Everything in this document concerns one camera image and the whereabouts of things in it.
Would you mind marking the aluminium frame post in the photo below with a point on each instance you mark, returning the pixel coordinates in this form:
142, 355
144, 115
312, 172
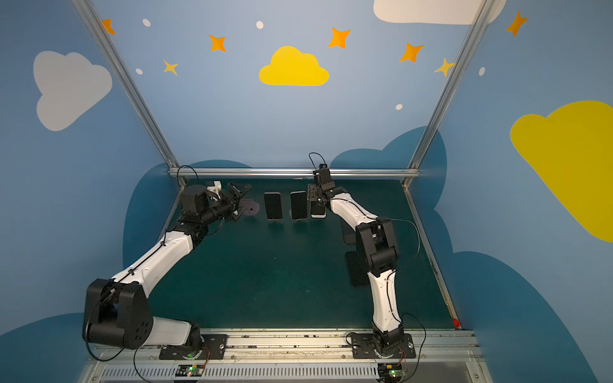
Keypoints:
91, 19
464, 57

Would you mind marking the aluminium back frame rail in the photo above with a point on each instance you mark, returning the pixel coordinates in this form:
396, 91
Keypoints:
224, 173

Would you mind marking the metal base rail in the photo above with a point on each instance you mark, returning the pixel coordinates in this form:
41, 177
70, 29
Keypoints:
299, 355

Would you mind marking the white-framed phone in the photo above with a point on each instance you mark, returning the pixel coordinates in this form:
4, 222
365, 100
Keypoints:
318, 210

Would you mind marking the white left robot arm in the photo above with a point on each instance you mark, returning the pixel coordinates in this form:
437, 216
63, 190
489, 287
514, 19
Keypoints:
117, 310

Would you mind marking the purple phone stand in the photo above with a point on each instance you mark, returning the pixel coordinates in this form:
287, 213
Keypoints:
249, 207

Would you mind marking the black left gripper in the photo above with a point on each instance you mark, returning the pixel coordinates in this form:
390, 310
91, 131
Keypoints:
232, 201

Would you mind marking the aluminium left frame post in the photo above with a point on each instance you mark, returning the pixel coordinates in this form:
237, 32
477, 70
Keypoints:
91, 19

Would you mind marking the aluminium right frame post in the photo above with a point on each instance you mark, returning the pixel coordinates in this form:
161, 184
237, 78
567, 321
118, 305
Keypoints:
464, 57

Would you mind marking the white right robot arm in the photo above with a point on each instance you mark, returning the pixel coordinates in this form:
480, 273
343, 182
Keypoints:
376, 242

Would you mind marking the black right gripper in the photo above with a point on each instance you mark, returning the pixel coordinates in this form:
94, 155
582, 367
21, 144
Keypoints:
312, 194

